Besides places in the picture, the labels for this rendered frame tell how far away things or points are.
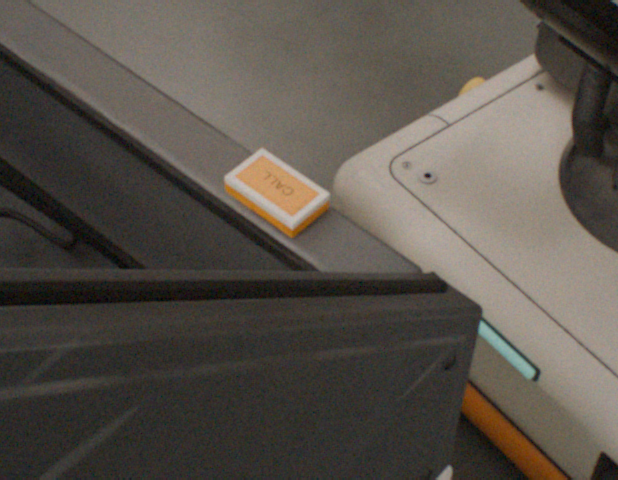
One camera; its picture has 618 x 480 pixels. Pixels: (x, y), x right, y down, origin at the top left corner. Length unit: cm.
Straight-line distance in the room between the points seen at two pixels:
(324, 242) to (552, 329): 85
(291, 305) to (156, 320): 9
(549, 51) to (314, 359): 126
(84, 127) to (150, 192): 6
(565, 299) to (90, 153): 86
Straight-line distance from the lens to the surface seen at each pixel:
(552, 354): 147
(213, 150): 70
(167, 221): 74
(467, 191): 160
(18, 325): 34
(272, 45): 221
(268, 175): 67
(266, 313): 44
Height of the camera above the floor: 145
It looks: 50 degrees down
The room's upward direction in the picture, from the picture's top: 2 degrees clockwise
